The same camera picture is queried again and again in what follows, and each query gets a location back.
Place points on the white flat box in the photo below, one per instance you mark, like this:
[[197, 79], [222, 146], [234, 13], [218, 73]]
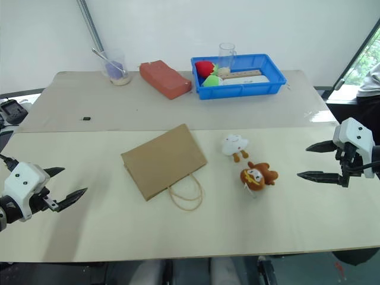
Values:
[[249, 80]]

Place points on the brown paper bag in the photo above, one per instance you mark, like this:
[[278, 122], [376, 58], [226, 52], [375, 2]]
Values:
[[163, 160]]

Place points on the red brick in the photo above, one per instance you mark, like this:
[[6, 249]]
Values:
[[163, 78]]

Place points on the metal flexible conduit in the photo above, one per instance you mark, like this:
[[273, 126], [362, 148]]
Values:
[[89, 20]]

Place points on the purple lump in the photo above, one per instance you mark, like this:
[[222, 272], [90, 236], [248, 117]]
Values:
[[112, 69]]

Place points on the white plush toy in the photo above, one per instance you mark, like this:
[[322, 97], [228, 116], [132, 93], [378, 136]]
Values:
[[234, 144]]

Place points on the metal spoon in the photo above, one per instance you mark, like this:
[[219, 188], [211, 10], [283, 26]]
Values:
[[102, 56]]

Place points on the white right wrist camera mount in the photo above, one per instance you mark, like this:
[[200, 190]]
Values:
[[356, 136]]

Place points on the green plush toy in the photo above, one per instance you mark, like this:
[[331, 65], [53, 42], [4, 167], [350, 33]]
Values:
[[211, 80]]

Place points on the clear plastic cup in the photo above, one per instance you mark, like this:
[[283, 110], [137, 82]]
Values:
[[118, 79]]

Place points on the red strawberry plush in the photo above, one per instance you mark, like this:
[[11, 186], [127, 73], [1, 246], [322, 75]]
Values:
[[204, 67]]

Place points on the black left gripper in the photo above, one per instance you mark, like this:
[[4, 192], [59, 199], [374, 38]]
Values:
[[40, 202]]

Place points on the black device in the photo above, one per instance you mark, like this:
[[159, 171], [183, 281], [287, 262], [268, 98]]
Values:
[[13, 112]]

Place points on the dark rounded shape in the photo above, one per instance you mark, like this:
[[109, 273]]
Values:
[[356, 256]]

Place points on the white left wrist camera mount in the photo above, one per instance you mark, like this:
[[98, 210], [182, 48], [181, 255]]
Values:
[[23, 184]]

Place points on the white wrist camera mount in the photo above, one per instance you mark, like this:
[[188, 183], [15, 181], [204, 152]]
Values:
[[356, 136], [23, 184]]

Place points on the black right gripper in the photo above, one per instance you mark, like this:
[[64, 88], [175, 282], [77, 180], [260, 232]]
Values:
[[346, 155]]

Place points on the black window frame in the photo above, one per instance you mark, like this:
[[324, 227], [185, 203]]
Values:
[[356, 55]]

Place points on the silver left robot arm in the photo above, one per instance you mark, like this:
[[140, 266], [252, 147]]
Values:
[[9, 211]]

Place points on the blue plastic bin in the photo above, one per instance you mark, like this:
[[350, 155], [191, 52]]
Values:
[[237, 90]]

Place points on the person in grey shirt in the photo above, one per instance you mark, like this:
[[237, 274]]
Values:
[[369, 83]]

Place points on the brown plush toy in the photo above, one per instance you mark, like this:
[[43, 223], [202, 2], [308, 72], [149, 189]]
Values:
[[256, 177]]

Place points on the wooden ruler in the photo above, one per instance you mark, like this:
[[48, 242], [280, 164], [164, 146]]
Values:
[[243, 74]]

